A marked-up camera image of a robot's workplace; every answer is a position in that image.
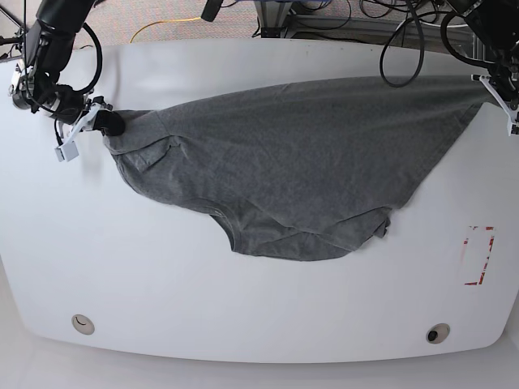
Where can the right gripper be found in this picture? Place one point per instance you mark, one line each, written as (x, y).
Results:
(97, 115)

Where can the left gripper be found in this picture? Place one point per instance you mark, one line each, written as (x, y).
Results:
(502, 83)

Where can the grey T-shirt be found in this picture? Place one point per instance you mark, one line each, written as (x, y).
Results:
(302, 171)

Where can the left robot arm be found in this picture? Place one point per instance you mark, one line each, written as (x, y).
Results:
(495, 24)

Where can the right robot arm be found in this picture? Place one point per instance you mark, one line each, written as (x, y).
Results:
(46, 49)

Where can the red tape rectangle marking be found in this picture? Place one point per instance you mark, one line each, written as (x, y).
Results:
(476, 253)

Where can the left table grommet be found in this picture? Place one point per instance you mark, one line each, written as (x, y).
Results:
(82, 324)

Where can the table grommet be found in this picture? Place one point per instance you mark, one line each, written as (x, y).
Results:
(82, 324)
(438, 333)

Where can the right table grommet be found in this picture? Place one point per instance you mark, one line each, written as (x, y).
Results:
(438, 333)

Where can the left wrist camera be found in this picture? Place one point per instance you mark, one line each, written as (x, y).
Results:
(513, 129)

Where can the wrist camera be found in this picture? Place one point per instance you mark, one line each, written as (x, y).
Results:
(513, 129)
(66, 152)

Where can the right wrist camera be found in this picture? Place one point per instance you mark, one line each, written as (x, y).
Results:
(66, 152)

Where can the aluminium table leg frame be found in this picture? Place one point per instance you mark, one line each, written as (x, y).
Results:
(274, 19)

